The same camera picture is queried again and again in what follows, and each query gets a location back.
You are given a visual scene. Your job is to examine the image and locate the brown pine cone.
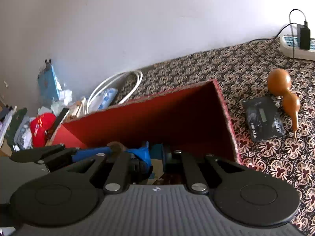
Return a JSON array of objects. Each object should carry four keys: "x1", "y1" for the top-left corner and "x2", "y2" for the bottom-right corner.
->
[{"x1": 108, "y1": 141, "x2": 128, "y2": 154}]

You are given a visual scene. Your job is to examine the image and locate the black charger cable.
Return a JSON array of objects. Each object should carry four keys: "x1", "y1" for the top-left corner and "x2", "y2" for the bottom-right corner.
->
[{"x1": 248, "y1": 8, "x2": 309, "y2": 69}]

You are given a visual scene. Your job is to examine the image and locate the patterned floral tablecloth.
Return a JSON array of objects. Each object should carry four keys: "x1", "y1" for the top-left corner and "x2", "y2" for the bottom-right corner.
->
[{"x1": 106, "y1": 37, "x2": 315, "y2": 236}]

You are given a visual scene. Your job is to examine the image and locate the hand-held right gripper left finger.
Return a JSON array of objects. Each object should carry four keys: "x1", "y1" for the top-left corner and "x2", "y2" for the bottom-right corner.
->
[{"x1": 65, "y1": 141, "x2": 153, "y2": 194}]

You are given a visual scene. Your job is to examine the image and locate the red cardboard box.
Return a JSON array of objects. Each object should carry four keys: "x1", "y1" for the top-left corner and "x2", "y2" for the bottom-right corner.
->
[{"x1": 50, "y1": 79, "x2": 243, "y2": 185}]

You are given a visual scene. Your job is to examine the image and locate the white power strip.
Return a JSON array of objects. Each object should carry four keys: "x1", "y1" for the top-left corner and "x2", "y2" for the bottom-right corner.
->
[{"x1": 279, "y1": 36, "x2": 315, "y2": 61}]

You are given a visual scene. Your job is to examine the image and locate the tan picture box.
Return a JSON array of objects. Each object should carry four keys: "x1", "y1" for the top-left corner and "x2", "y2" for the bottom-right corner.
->
[{"x1": 69, "y1": 98, "x2": 88, "y2": 120}]

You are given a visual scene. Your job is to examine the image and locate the crumpled white tissue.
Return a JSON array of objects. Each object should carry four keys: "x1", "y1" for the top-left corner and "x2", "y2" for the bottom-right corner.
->
[{"x1": 50, "y1": 88, "x2": 73, "y2": 111}]

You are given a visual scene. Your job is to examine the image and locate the coiled white cable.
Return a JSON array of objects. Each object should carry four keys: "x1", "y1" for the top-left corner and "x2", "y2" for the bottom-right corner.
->
[{"x1": 86, "y1": 70, "x2": 144, "y2": 113}]

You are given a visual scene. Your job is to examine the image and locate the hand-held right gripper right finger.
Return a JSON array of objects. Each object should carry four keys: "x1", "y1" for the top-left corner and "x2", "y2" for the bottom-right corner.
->
[{"x1": 151, "y1": 143, "x2": 248, "y2": 195}]

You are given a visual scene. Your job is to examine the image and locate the blue and white packet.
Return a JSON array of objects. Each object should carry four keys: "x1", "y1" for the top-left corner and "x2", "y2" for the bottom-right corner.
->
[{"x1": 97, "y1": 88, "x2": 119, "y2": 110}]

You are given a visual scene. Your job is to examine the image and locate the brown wooden gourd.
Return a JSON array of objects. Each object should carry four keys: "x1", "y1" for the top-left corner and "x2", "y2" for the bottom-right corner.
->
[{"x1": 267, "y1": 68, "x2": 301, "y2": 138}]

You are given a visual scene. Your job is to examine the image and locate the red plush toy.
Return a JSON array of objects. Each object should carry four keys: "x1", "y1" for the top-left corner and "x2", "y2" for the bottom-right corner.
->
[{"x1": 30, "y1": 112, "x2": 57, "y2": 148}]

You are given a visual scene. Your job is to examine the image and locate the black electronic device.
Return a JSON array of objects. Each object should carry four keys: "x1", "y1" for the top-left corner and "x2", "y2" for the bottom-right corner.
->
[{"x1": 242, "y1": 96, "x2": 286, "y2": 142}]

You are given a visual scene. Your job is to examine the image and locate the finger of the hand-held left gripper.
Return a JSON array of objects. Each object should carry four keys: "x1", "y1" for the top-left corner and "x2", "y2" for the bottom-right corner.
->
[
  {"x1": 37, "y1": 147, "x2": 112, "y2": 173},
  {"x1": 9, "y1": 144, "x2": 66, "y2": 163}
]

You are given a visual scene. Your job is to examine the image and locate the black charger plug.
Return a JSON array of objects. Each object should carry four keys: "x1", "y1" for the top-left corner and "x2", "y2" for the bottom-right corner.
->
[{"x1": 296, "y1": 24, "x2": 311, "y2": 50}]

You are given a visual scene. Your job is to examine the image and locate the dark green cloth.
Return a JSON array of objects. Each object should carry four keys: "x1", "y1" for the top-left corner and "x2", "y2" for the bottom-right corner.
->
[{"x1": 6, "y1": 108, "x2": 28, "y2": 145}]

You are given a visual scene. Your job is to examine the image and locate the blue packet with clips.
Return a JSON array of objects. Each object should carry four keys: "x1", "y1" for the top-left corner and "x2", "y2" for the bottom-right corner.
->
[{"x1": 37, "y1": 58, "x2": 63, "y2": 104}]

